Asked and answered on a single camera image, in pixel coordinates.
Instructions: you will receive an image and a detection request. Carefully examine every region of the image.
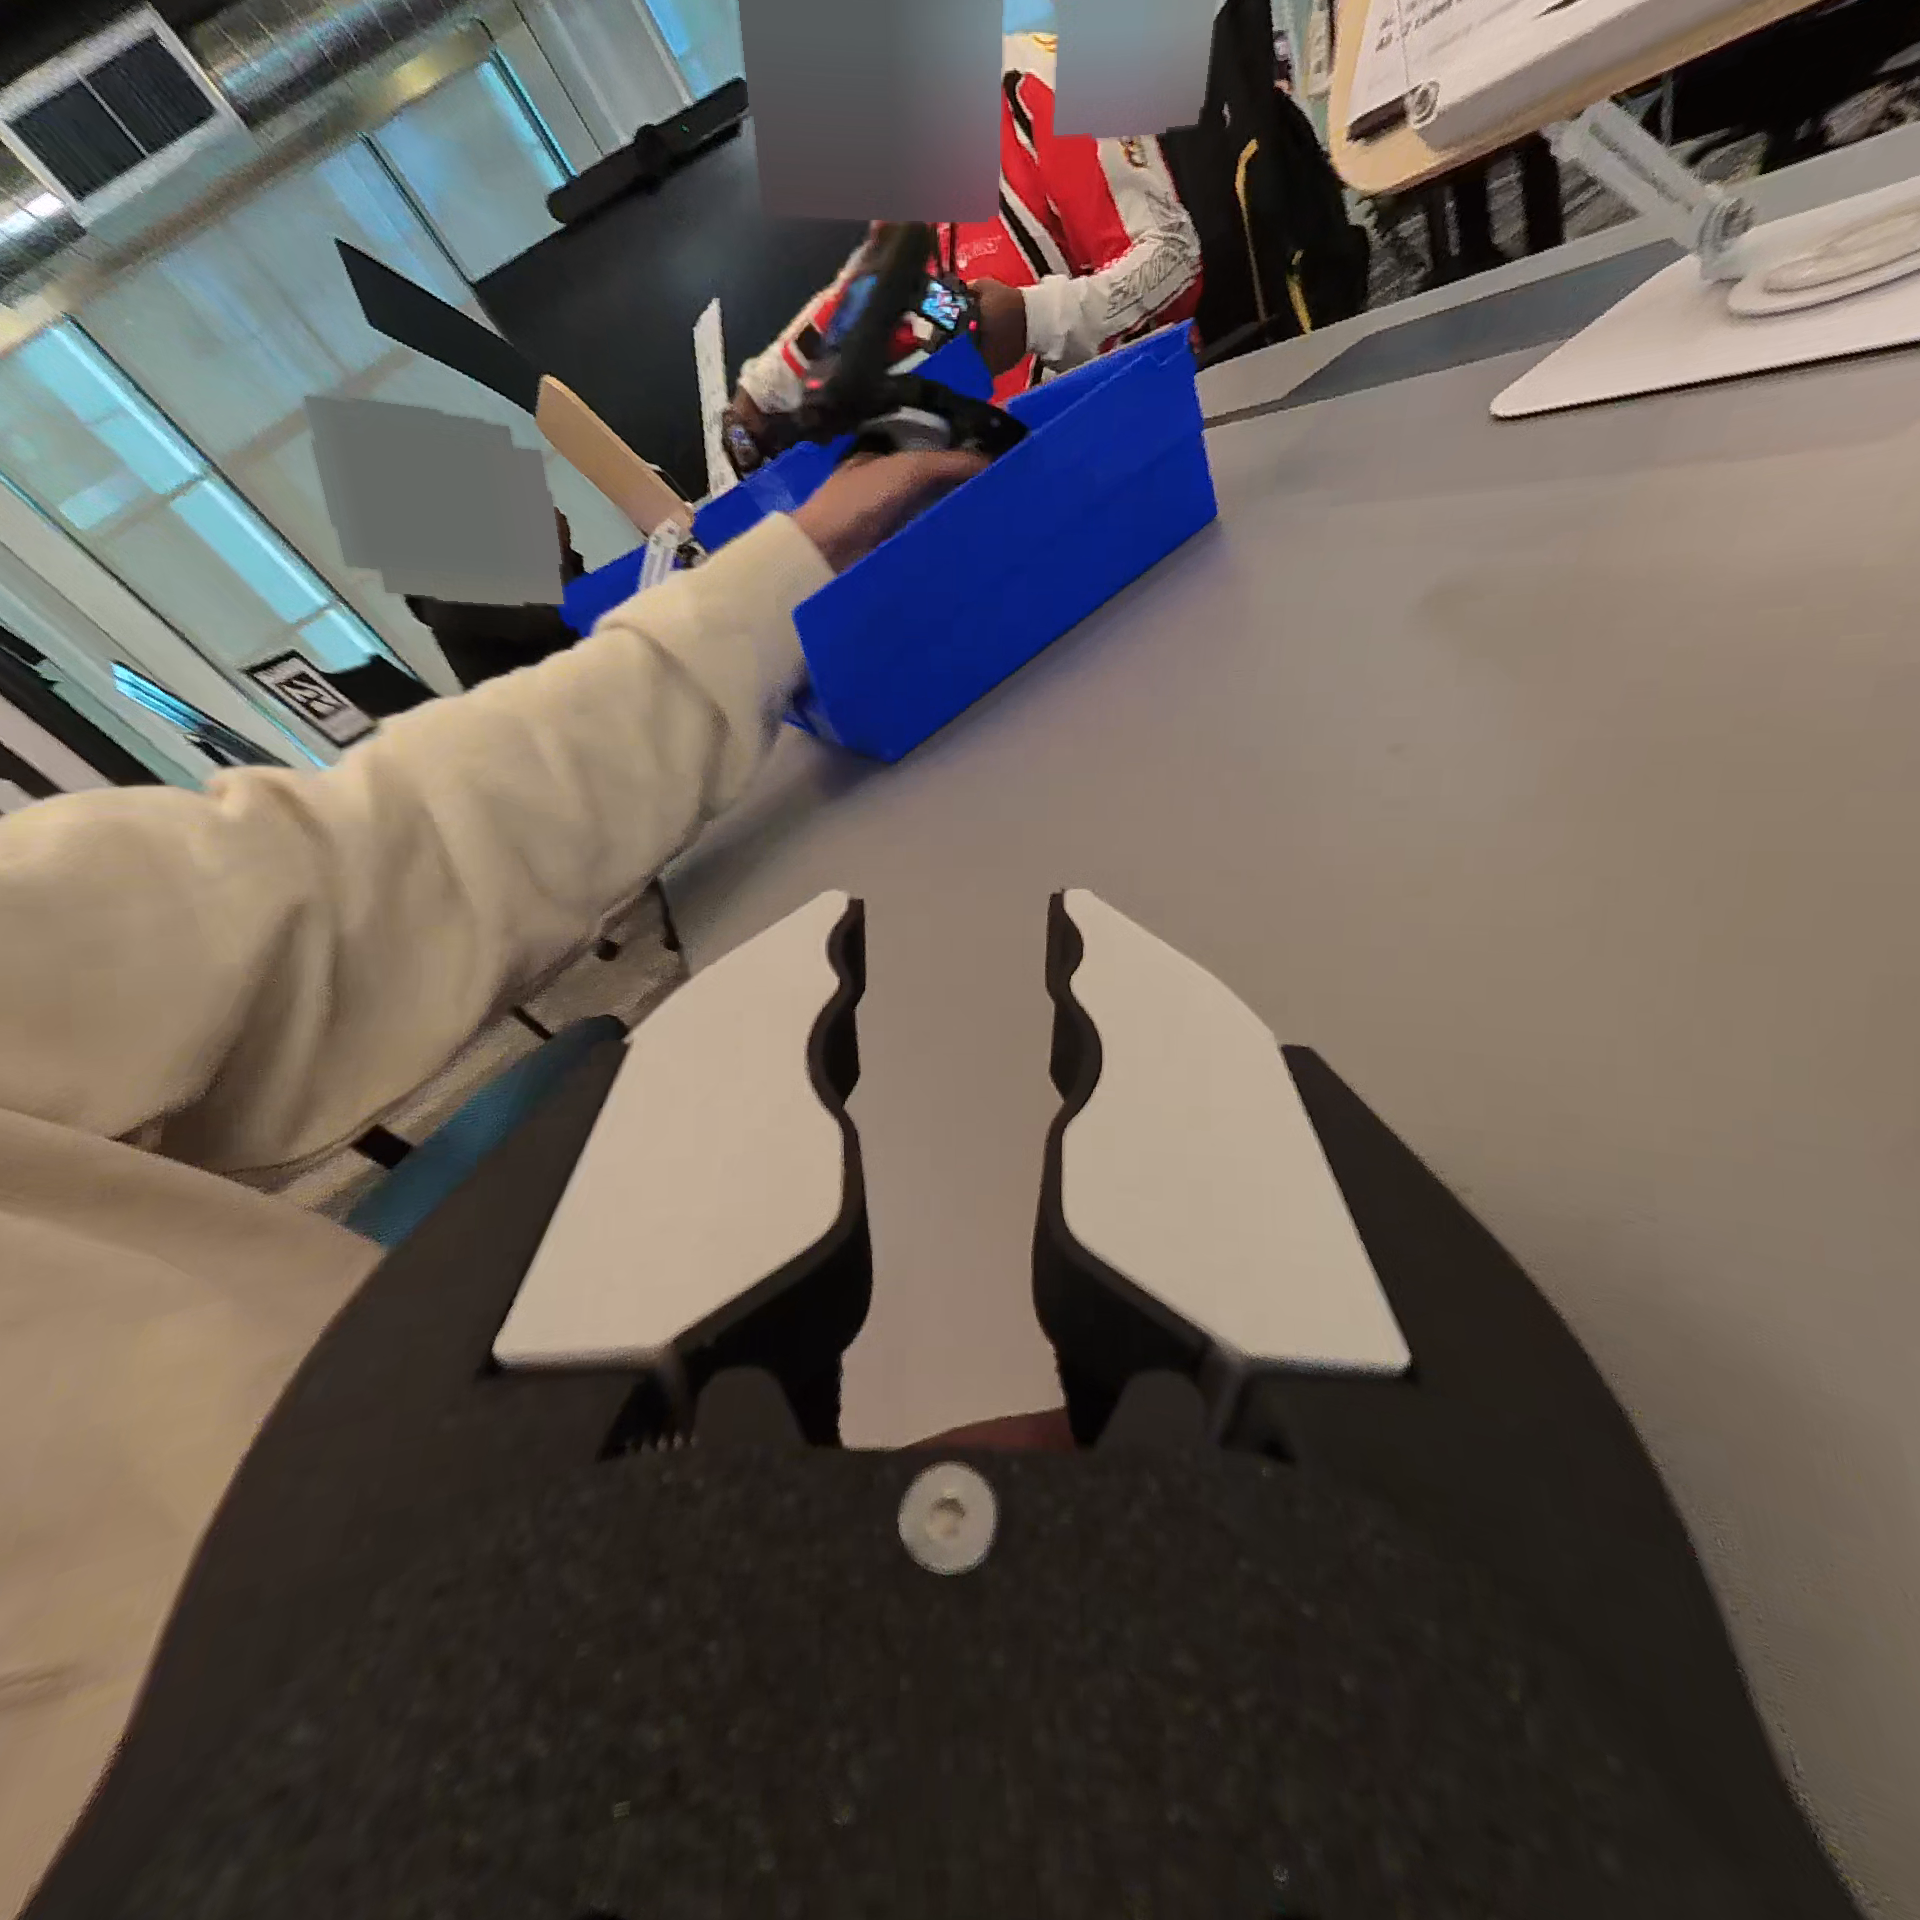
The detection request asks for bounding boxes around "black video bar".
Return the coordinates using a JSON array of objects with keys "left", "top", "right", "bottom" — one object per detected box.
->
[{"left": 544, "top": 79, "right": 749, "bottom": 227}]

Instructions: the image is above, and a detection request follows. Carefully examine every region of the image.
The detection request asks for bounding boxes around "wooden board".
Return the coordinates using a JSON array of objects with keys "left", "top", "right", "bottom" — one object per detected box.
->
[{"left": 533, "top": 375, "right": 701, "bottom": 545}]

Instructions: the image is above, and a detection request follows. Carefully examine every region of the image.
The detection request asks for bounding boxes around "blue plastic bin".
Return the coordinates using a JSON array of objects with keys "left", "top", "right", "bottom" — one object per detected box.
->
[
  {"left": 791, "top": 318, "right": 1220, "bottom": 764},
  {"left": 561, "top": 446, "right": 844, "bottom": 636}
]

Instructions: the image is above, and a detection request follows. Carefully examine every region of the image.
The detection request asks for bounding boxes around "person's left forearm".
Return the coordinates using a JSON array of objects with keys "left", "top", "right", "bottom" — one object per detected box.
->
[{"left": 0, "top": 509, "right": 838, "bottom": 1182}]

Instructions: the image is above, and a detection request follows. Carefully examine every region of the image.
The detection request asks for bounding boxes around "white metal stand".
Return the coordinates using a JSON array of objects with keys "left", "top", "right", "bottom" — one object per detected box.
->
[{"left": 1490, "top": 101, "right": 1920, "bottom": 421}]

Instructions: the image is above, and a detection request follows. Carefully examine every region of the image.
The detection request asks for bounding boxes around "black jacket with yellow trim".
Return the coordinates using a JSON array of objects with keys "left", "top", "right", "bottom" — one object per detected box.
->
[{"left": 1162, "top": 0, "right": 1373, "bottom": 366}]

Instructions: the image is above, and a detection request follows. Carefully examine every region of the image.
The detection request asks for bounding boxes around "printed instruction sheet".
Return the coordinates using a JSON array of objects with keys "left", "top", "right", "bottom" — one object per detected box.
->
[{"left": 1345, "top": 0, "right": 1659, "bottom": 147}]

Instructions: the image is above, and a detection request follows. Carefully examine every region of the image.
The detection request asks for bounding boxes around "person's cream sweatshirt torso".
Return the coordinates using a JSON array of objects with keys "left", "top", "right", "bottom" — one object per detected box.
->
[{"left": 0, "top": 1107, "right": 394, "bottom": 1878}]

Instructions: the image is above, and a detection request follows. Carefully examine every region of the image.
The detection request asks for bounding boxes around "dark monitor screen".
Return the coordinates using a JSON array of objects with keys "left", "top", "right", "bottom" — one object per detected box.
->
[{"left": 336, "top": 133, "right": 907, "bottom": 500}]

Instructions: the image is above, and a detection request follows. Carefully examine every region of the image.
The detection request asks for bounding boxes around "white metal bracket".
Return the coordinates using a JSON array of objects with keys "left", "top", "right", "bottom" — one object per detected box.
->
[{"left": 640, "top": 296, "right": 741, "bottom": 606}]

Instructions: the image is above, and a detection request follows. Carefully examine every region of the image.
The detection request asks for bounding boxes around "white document stand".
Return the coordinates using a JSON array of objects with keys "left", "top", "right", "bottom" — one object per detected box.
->
[{"left": 1327, "top": 0, "right": 1807, "bottom": 197}]

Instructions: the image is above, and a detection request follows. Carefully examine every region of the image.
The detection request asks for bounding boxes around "black white printed marker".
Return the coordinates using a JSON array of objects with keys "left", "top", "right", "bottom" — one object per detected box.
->
[{"left": 247, "top": 654, "right": 380, "bottom": 751}]

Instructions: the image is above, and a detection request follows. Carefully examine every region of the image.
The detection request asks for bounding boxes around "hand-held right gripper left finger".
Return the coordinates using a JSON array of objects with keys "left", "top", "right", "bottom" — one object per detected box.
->
[{"left": 490, "top": 887, "right": 872, "bottom": 1446}]

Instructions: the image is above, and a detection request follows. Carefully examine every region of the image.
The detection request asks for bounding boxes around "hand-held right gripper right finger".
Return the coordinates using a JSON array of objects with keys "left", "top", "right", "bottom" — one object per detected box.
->
[{"left": 1032, "top": 884, "right": 1417, "bottom": 1446}]

